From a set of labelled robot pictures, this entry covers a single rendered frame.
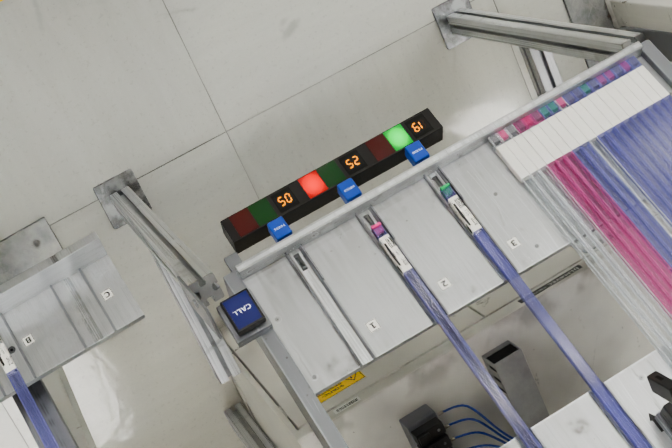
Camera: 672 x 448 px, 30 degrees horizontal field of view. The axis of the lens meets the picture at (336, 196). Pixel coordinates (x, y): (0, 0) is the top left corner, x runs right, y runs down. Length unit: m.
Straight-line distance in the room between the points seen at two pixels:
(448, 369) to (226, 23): 0.81
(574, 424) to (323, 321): 0.34
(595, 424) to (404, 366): 0.44
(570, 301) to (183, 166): 0.79
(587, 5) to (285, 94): 0.66
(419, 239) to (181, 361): 0.89
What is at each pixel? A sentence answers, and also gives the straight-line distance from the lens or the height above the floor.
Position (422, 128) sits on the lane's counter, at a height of 0.66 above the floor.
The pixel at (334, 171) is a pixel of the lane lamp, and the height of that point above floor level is 0.65.
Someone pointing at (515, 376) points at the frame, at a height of 0.66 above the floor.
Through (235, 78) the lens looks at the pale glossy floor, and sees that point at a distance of 2.37.
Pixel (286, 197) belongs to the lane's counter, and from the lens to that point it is 1.73.
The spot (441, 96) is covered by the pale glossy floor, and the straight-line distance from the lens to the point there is 2.52.
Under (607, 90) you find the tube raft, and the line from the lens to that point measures 1.81.
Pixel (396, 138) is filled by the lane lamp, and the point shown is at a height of 0.66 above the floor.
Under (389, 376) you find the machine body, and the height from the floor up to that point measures 0.59.
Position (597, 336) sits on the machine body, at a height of 0.62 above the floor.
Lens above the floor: 2.27
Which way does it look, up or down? 67 degrees down
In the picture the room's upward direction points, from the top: 120 degrees clockwise
